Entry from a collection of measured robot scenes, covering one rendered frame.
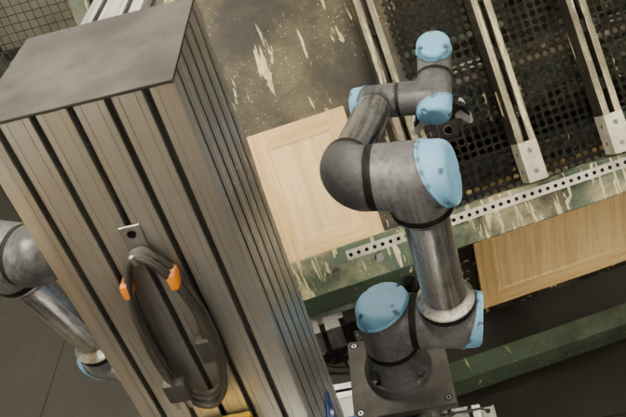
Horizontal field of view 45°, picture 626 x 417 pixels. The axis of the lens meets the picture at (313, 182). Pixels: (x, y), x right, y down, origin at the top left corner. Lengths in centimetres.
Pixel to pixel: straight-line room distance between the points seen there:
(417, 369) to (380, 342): 14
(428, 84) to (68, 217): 88
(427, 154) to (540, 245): 164
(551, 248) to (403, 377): 132
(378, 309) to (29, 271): 67
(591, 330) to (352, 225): 104
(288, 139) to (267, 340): 128
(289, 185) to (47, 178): 142
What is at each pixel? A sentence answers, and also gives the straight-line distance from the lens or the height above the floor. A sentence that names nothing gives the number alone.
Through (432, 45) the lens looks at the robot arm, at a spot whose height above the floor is 163.
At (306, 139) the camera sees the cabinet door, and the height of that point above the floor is 118.
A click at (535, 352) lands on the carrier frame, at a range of 286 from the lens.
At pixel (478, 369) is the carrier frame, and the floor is 18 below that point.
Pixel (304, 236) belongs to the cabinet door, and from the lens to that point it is 230.
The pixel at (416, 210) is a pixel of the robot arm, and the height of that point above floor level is 159.
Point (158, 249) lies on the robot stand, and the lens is 99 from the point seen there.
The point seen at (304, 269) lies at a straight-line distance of 228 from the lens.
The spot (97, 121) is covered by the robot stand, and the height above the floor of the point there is 200.
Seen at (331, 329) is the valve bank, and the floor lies 76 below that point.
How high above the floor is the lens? 237
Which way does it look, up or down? 35 degrees down
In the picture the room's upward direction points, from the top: 17 degrees counter-clockwise
